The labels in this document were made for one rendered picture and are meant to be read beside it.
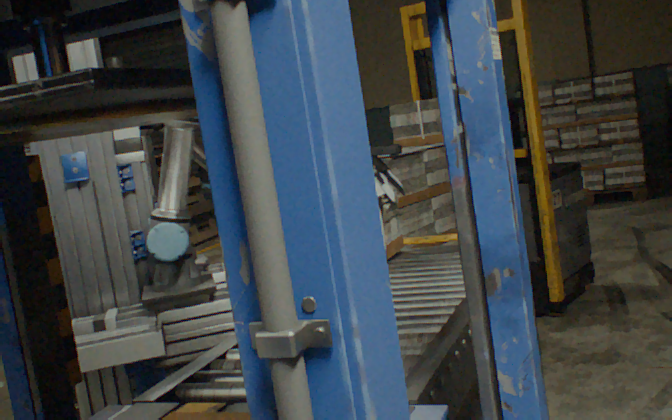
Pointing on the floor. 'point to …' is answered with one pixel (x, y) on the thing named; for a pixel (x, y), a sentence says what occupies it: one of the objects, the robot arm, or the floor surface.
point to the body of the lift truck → (575, 277)
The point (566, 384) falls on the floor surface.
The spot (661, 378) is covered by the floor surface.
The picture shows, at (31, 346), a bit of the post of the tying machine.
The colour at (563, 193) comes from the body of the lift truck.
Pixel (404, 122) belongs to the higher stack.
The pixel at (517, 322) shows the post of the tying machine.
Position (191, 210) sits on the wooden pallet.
